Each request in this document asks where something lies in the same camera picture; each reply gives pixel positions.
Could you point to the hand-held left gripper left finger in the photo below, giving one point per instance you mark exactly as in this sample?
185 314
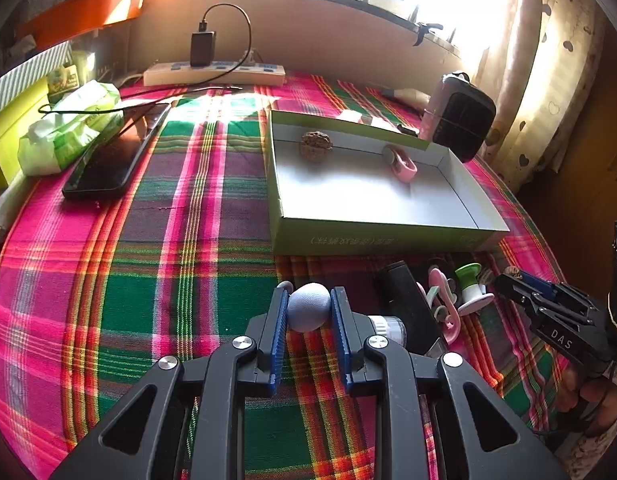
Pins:
279 345

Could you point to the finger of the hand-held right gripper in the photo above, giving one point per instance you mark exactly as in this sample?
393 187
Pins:
538 282
521 295

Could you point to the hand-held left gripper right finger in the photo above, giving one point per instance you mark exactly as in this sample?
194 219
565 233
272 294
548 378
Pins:
342 345

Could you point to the brown walnut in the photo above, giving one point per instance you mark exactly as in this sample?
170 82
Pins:
513 272
316 146

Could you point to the white ribbed cap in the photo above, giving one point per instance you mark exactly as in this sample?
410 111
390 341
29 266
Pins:
386 327

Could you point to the grey round ball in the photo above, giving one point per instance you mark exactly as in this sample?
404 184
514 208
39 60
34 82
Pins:
308 307

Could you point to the green and white spool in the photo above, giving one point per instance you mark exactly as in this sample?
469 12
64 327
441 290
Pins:
471 285

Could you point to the pink ear hook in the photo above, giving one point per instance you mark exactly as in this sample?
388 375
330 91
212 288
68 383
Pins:
452 327

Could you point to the green cardboard box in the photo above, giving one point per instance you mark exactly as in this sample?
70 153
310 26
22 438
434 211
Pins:
358 195

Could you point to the person's right hand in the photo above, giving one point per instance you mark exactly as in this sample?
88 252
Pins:
598 405

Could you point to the black handheld device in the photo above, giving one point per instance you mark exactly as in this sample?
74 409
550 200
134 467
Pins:
408 300

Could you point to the wooden cabinet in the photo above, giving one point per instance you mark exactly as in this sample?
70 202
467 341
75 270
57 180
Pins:
583 160

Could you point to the plaid tablecloth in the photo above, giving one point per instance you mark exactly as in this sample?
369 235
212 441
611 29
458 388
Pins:
138 285

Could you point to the pink and black heater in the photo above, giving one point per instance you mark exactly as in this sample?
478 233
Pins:
461 120

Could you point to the small dark object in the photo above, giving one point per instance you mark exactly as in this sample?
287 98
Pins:
407 130

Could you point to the heart-print curtain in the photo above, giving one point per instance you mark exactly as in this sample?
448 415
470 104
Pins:
538 60

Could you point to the black smartphone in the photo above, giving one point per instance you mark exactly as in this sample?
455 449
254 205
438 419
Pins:
113 160

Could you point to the white power strip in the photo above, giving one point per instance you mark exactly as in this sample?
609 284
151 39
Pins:
213 75

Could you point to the white plug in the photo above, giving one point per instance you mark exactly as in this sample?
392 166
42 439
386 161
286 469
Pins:
249 57

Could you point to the green tissue pack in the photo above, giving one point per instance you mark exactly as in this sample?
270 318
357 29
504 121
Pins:
68 130

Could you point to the black charger adapter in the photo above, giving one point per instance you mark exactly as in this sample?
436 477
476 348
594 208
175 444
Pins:
202 49

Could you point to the yellow-green box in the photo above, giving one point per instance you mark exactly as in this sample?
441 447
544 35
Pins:
8 140

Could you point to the striped white box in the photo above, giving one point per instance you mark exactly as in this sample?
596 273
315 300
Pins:
23 80

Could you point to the orange plastic tray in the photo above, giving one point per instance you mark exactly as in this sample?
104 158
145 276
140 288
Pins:
83 12

